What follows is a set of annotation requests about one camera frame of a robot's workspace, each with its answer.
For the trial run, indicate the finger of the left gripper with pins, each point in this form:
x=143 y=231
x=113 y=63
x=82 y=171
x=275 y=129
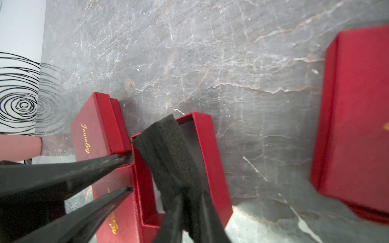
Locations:
x=53 y=182
x=80 y=225

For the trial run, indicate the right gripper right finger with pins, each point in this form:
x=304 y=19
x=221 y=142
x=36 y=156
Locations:
x=211 y=228

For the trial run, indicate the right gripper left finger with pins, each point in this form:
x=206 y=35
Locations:
x=172 y=226

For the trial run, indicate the black foam insert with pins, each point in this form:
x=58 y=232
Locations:
x=164 y=150

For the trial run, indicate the red jewelry box base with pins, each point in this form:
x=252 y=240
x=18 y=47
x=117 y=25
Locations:
x=199 y=134

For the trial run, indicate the middle red jewelry box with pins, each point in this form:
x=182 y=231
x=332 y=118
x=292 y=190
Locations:
x=122 y=225

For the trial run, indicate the red jewelry box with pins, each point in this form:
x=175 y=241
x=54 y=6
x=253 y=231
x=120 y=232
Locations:
x=122 y=225
x=99 y=130

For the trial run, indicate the left red jewelry box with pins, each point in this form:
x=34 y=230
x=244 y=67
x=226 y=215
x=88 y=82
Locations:
x=99 y=130

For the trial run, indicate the pink plastic cup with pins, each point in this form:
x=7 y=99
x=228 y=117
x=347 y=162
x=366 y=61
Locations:
x=17 y=148

